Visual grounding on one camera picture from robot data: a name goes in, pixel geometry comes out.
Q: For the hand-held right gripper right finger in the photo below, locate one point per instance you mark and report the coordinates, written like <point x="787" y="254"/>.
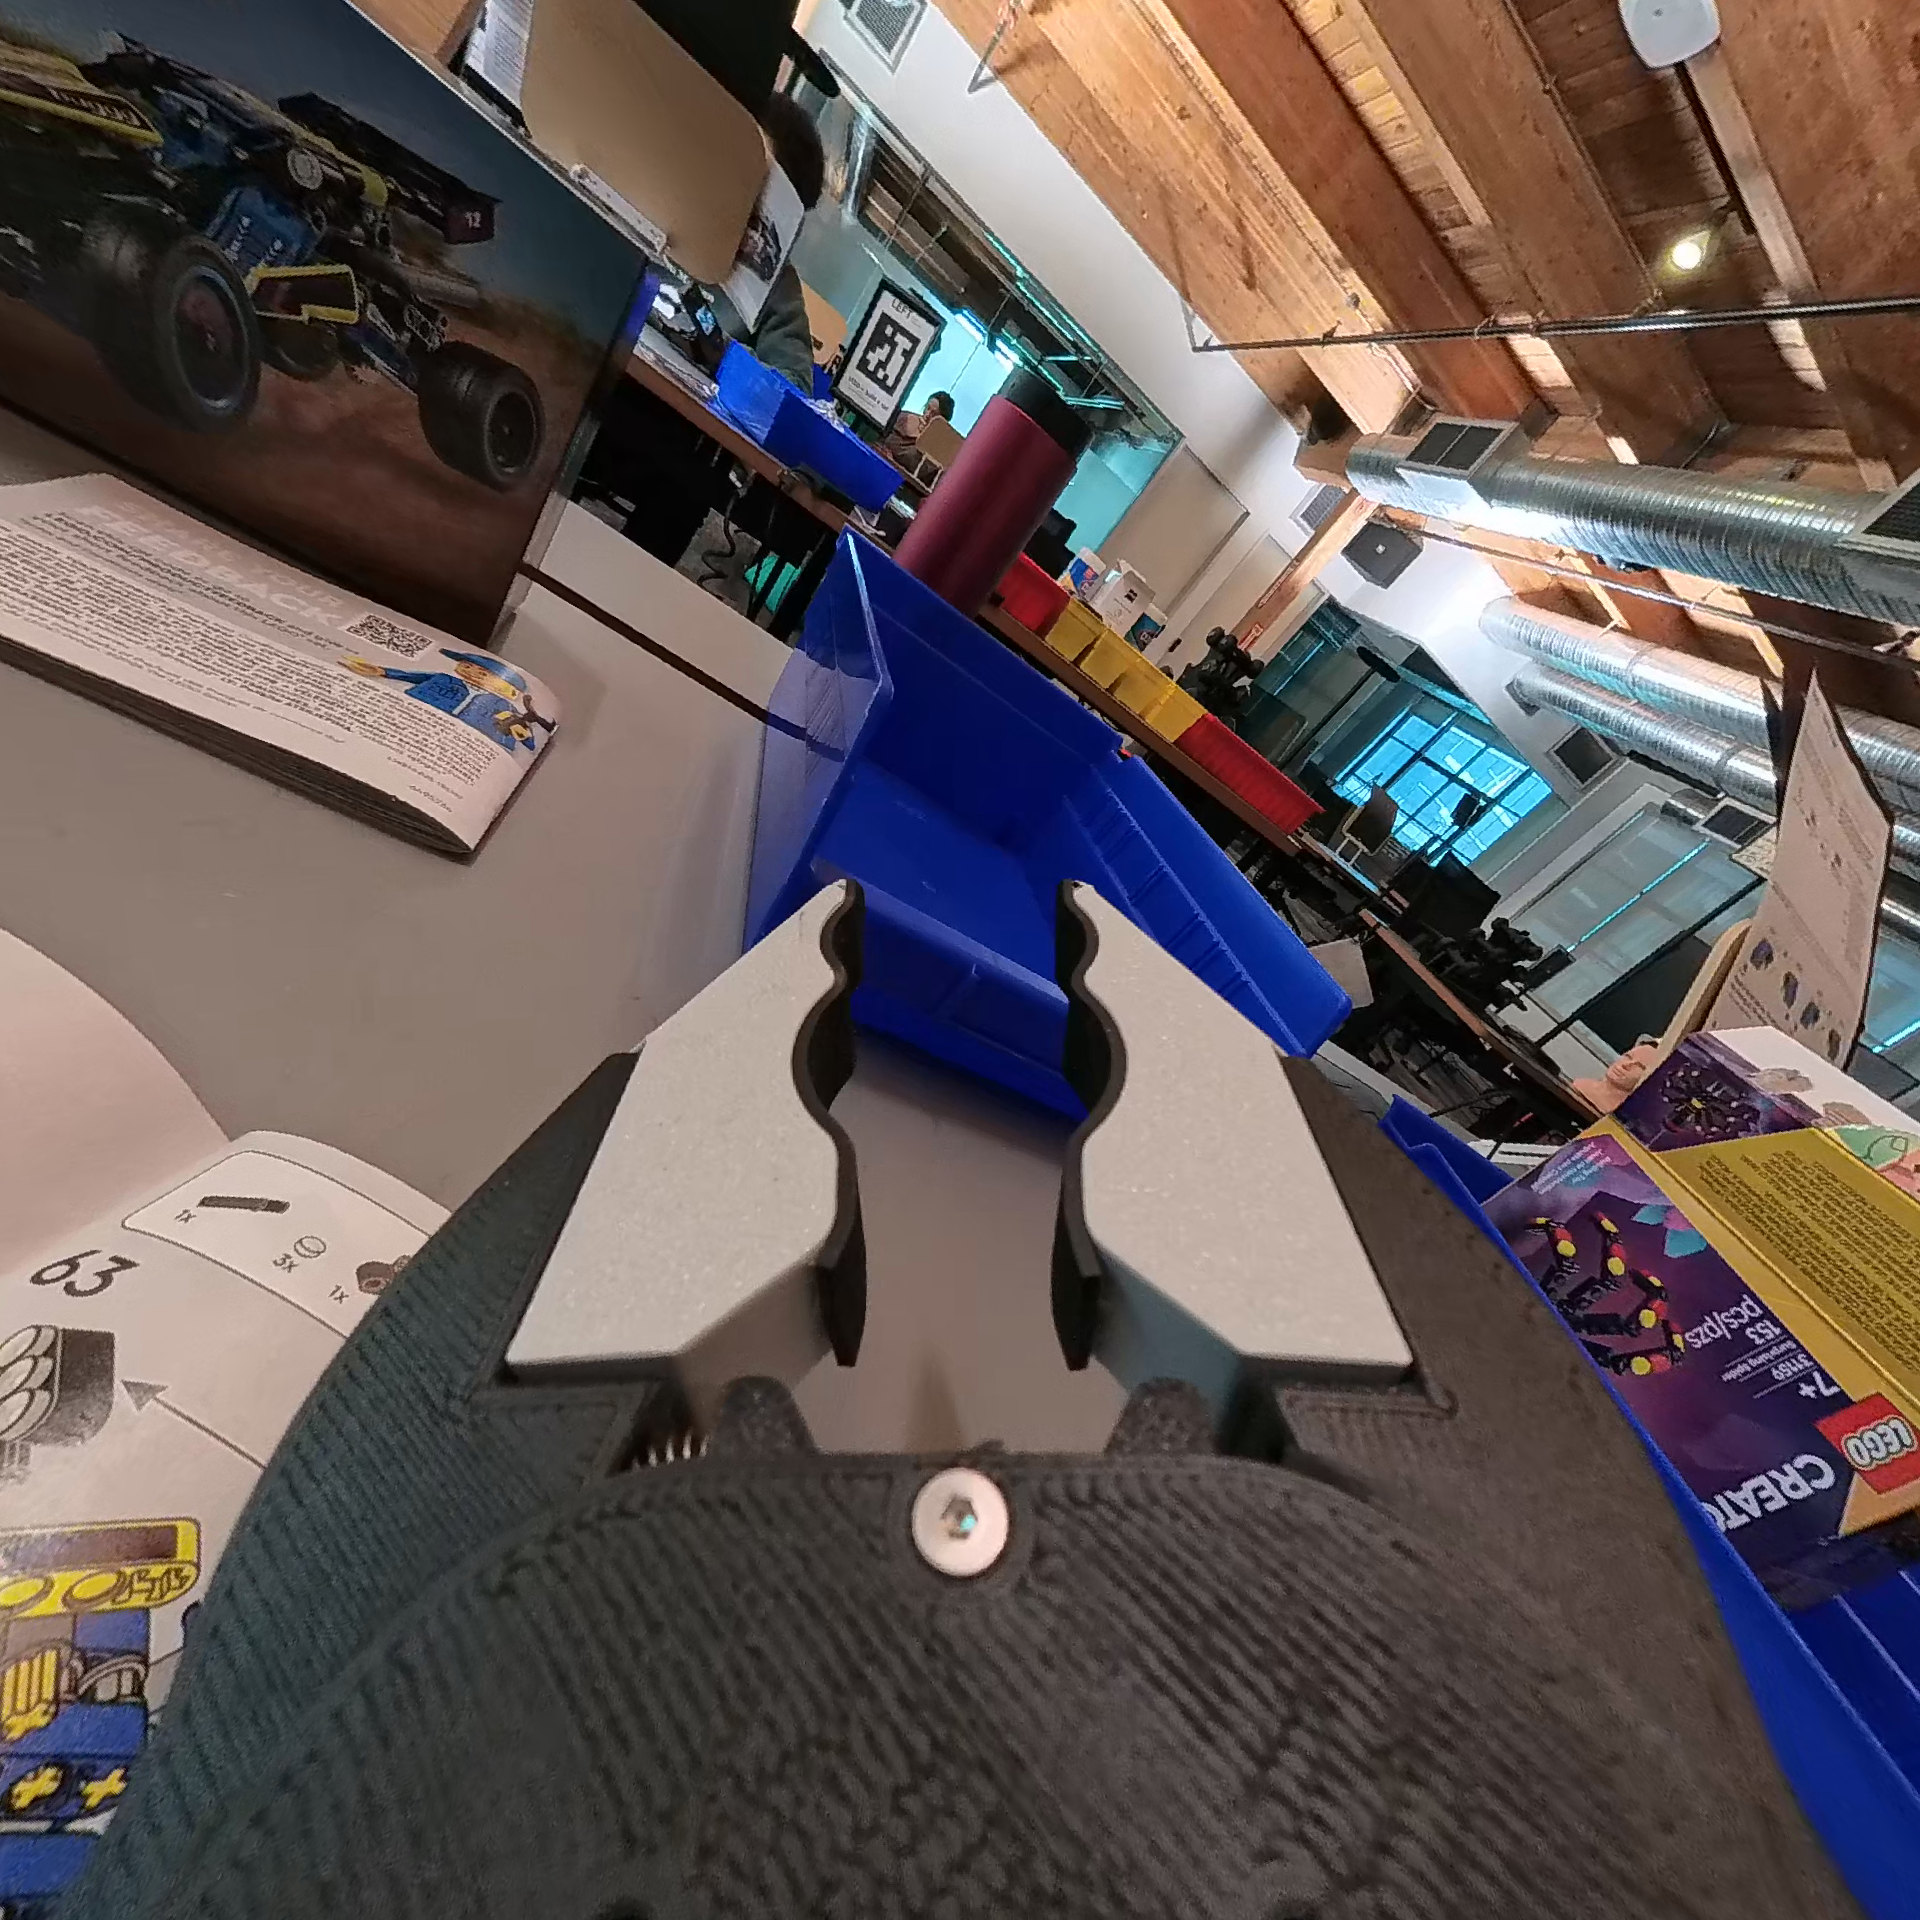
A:
<point x="1244" y="1215"/>

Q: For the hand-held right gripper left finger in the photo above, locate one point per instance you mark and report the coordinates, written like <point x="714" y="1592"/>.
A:
<point x="675" y="1215"/>

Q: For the purple lego box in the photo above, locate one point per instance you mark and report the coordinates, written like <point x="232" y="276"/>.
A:
<point x="1622" y="1291"/>

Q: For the open lego instruction booklet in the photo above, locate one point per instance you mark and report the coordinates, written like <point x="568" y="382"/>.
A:
<point x="90" y="1171"/>

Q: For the closed lego booklet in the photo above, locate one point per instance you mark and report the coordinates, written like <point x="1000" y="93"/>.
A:
<point x="225" y="630"/>

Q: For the dark lego set box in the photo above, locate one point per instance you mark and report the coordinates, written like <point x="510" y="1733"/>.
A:
<point x="299" y="390"/>

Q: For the long red bin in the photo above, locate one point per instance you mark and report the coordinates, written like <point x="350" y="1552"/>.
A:
<point x="1248" y="765"/>

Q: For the large window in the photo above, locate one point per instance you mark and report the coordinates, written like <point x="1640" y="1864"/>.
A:
<point x="1440" y="781"/>

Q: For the small purple box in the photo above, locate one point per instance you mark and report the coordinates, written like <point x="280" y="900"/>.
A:
<point x="1711" y="1090"/>

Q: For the blue plastic storage bin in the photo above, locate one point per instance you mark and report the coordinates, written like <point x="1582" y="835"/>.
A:
<point x="1846" y="1695"/>
<point x="974" y="765"/>
<point x="796" y="421"/>

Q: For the yellow bin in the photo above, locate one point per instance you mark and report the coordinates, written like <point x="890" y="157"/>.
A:
<point x="1158" y="693"/>
<point x="1089" y="635"/>

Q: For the white cardboard box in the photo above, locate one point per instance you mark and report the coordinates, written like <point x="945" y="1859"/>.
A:
<point x="1122" y="598"/>

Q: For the small red bin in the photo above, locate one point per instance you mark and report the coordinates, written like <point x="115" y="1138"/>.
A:
<point x="1036" y="592"/>

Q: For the printed paper instruction sign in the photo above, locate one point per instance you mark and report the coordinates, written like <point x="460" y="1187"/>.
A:
<point x="1816" y="869"/>

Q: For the maroon drink bottle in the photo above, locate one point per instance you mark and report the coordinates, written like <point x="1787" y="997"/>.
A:
<point x="974" y="494"/>

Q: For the black white marker sign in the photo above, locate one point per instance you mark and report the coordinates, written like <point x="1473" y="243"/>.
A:
<point x="892" y="354"/>

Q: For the black ceiling pipe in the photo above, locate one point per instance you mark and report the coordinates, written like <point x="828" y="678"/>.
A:
<point x="1530" y="326"/>

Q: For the ceiling spot lamp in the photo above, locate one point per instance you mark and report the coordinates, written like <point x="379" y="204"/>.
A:
<point x="1687" y="252"/>

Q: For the rounded cardboard panel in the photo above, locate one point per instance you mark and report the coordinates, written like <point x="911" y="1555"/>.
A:
<point x="646" y="136"/>

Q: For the black monitor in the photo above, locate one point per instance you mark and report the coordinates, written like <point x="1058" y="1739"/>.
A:
<point x="704" y="45"/>

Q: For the white ceiling access point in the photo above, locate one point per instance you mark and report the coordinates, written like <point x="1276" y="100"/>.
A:
<point x="1670" y="28"/>

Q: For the black wall speaker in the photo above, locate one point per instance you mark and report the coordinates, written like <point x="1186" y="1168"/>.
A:
<point x="1380" y="551"/>

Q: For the large silver air duct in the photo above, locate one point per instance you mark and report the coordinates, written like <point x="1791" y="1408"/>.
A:
<point x="1634" y="517"/>

